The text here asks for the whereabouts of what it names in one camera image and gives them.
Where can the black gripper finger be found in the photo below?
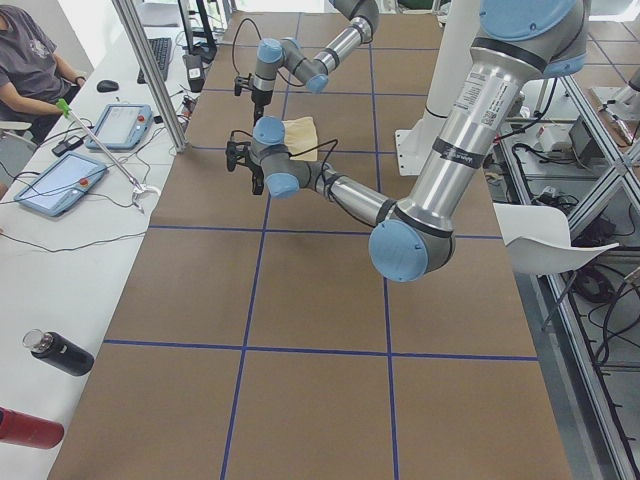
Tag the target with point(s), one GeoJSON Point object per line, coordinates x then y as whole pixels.
{"type": "Point", "coordinates": [257, 185]}
{"type": "Point", "coordinates": [258, 113]}

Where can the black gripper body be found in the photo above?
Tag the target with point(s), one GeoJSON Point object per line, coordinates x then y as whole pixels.
{"type": "Point", "coordinates": [255, 173]}
{"type": "Point", "coordinates": [259, 98]}

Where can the cream long-sleeve printed shirt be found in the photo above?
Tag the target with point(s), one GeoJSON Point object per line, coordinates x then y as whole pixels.
{"type": "Point", "coordinates": [301, 137]}

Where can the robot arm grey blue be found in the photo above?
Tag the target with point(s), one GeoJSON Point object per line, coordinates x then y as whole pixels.
{"type": "Point", "coordinates": [517, 42]}
{"type": "Point", "coordinates": [289, 53]}

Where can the black computer keyboard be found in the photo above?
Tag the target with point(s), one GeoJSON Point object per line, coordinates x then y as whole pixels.
{"type": "Point", "coordinates": [161, 48]}

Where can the upper teach pendant tablet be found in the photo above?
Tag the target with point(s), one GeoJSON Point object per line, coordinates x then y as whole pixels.
{"type": "Point", "coordinates": [121, 127]}

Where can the teach pendant tablet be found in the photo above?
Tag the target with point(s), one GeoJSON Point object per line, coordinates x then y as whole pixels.
{"type": "Point", "coordinates": [58, 188]}
{"type": "Point", "coordinates": [121, 127]}

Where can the black computer mouse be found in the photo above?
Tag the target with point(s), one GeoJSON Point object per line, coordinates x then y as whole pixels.
{"type": "Point", "coordinates": [107, 86]}

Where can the lower teach pendant tablet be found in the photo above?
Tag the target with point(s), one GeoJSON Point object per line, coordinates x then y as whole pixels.
{"type": "Point", "coordinates": [58, 188]}

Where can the seated person grey shirt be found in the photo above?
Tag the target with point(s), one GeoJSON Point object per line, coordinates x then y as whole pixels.
{"type": "Point", "coordinates": [33, 76]}

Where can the black bottle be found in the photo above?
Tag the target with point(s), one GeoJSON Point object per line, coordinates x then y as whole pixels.
{"type": "Point", "coordinates": [57, 351]}

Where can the white plastic chair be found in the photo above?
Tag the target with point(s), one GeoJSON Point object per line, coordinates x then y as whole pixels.
{"type": "Point", "coordinates": [538, 240]}

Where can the red bottle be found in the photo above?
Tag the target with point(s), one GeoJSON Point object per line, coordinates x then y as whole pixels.
{"type": "Point", "coordinates": [19, 428]}

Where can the aluminium frame post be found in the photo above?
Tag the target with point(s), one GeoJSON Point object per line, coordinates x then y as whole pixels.
{"type": "Point", "coordinates": [135, 32]}

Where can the metal grabber stick green handle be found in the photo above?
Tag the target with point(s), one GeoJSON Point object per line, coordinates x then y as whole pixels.
{"type": "Point", "coordinates": [139, 189]}

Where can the aluminium table frame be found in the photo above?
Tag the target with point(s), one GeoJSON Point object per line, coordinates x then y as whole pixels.
{"type": "Point", "coordinates": [573, 144]}

